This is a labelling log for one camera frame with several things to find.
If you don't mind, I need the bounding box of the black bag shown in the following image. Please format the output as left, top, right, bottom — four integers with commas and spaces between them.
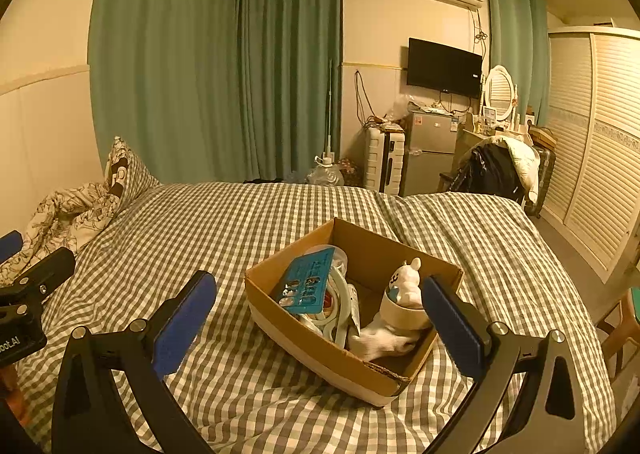
452, 143, 523, 200

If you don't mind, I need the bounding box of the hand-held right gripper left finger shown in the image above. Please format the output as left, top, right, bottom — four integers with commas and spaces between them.
51, 270, 218, 454

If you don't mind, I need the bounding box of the white rabbit figurine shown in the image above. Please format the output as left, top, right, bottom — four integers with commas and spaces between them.
387, 257, 426, 307

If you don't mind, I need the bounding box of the floral duvet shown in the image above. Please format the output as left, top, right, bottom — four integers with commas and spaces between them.
0, 181, 126, 287

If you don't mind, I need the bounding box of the white oval mirror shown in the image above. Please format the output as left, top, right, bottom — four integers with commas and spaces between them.
482, 65, 517, 124

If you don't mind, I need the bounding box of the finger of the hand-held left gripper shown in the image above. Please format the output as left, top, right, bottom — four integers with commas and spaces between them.
0, 230, 24, 265
0, 246, 76, 305

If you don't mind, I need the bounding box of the beige dresser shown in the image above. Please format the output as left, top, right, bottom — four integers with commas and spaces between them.
452, 126, 493, 175

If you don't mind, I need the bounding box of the white jacket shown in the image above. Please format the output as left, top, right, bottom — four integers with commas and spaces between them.
487, 135, 541, 205

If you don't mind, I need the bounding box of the cardboard box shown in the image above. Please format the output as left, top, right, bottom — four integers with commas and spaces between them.
244, 217, 464, 409

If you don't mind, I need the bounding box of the clear cotton swab jar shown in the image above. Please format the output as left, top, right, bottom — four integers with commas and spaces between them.
300, 244, 348, 275

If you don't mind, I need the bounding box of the teal blister pack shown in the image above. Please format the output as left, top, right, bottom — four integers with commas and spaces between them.
271, 255, 337, 316

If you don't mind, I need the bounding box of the narrow green curtain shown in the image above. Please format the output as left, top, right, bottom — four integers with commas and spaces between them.
487, 0, 551, 127

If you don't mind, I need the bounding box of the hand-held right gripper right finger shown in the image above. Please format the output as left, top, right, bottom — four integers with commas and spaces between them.
421, 275, 586, 454

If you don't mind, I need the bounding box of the beige tape roll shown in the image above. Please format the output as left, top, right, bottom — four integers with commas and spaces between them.
380, 291, 433, 332

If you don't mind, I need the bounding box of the dark suitcase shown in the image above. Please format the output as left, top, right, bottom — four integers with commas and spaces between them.
522, 144, 557, 220

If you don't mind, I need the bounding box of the patterned pillow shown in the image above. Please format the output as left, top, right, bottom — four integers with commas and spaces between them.
102, 136, 161, 212

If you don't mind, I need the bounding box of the white louvred wardrobe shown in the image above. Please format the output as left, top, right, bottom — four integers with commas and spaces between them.
542, 26, 640, 285

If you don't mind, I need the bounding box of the pale blue cord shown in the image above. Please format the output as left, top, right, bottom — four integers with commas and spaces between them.
300, 271, 361, 350

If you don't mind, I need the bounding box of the white ribbed suitcase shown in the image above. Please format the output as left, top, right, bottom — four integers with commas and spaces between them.
362, 128, 406, 194

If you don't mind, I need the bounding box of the wooden chair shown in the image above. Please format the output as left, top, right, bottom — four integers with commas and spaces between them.
595, 286, 640, 380

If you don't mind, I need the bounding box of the wide green curtain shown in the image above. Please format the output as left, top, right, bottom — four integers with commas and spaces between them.
87, 0, 343, 185

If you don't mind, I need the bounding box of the silver fridge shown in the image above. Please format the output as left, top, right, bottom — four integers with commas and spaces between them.
400, 111, 458, 197

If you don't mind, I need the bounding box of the black wall television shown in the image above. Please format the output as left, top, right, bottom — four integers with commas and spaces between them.
406, 37, 483, 97

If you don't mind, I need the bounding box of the clear water bottle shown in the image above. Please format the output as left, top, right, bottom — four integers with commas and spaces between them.
306, 156, 346, 187

